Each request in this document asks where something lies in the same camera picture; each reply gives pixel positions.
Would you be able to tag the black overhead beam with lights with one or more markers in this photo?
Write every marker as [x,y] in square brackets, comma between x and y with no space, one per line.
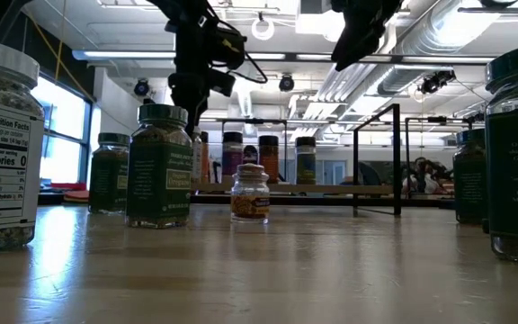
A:
[291,57]

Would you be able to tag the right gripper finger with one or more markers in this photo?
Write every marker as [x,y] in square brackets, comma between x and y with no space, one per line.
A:
[353,49]

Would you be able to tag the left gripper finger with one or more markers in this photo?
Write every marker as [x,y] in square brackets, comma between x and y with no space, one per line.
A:
[196,119]

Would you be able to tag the black ceiling bar fixture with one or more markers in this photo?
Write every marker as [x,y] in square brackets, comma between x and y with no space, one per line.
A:
[488,10]

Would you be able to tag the black ceiling camera cluster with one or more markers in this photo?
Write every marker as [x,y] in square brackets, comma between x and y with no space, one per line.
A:
[436,82]

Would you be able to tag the black ceiling spotlight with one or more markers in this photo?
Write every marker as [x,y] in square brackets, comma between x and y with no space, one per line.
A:
[286,83]
[141,87]

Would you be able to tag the large window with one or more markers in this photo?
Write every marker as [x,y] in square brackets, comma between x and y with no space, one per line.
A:
[61,117]

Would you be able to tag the red flat piece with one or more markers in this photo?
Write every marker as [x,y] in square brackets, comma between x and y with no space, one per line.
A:
[68,186]

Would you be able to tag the black lid purple spice jar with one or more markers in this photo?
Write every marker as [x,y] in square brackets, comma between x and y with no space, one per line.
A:
[232,155]

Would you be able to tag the small cork stopper spice jar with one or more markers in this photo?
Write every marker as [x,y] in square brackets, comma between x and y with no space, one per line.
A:
[250,202]

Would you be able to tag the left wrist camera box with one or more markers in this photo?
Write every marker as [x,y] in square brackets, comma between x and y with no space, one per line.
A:
[223,54]

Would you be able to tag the wooden shelf black metal legs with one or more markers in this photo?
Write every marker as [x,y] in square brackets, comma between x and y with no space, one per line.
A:
[326,189]

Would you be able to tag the person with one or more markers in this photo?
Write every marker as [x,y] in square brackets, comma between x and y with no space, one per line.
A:
[423,175]
[250,154]

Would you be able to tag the silver ceiling ventilation duct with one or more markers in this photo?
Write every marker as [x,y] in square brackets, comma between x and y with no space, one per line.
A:
[425,36]

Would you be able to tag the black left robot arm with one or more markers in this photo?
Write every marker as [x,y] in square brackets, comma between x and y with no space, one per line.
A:
[187,40]

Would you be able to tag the red orange flat mat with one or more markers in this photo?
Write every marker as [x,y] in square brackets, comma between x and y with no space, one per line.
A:
[77,195]

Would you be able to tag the black lid reddish orange jar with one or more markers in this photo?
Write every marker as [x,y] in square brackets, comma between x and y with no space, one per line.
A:
[268,159]

